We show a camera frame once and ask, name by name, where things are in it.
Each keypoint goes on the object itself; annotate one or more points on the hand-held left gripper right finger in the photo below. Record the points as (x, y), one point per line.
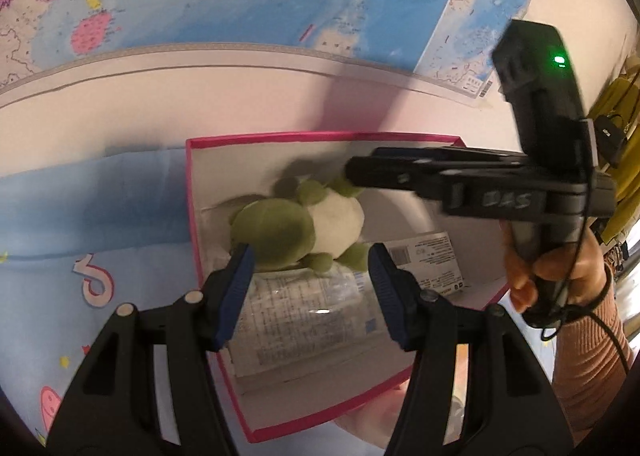
(390, 301)

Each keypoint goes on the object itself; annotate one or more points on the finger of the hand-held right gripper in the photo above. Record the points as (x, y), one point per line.
(395, 176)
(450, 154)

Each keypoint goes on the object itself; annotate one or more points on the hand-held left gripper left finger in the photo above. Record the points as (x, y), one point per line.
(234, 296)

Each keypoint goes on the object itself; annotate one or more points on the pink cardboard box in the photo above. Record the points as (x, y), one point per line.
(450, 296)

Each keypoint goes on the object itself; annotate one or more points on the green frog plush toy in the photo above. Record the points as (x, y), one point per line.
(275, 231)

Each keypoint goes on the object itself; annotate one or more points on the person's right forearm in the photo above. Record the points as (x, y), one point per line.
(592, 366)

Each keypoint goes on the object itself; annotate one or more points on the person's right hand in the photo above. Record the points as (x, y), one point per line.
(570, 266)

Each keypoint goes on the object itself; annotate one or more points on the white labelled packet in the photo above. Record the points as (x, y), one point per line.
(435, 261)

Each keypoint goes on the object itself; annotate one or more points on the yellow bag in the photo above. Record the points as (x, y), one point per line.
(622, 100)

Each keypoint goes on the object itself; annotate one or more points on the clear wet wipes pack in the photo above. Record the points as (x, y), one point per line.
(310, 321)

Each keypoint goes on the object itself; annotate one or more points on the blue printed bedsheet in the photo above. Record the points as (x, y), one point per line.
(100, 216)

